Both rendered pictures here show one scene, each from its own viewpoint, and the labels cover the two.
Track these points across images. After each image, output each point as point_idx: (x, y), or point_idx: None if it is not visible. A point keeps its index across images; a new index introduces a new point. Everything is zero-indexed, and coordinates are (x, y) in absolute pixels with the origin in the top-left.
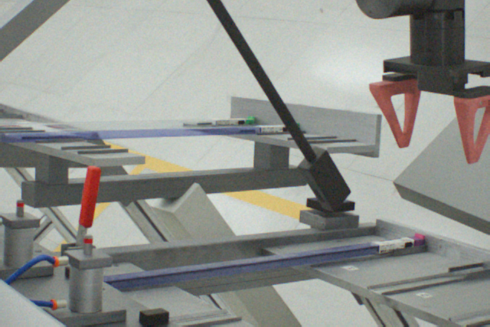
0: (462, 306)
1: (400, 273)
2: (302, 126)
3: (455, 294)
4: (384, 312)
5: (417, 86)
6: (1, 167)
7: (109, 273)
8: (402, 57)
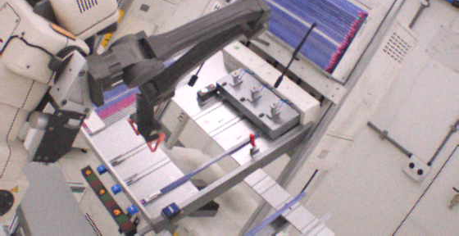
0: (147, 152)
1: (156, 177)
2: None
3: (145, 161)
4: None
5: None
6: None
7: (245, 155)
8: (153, 129)
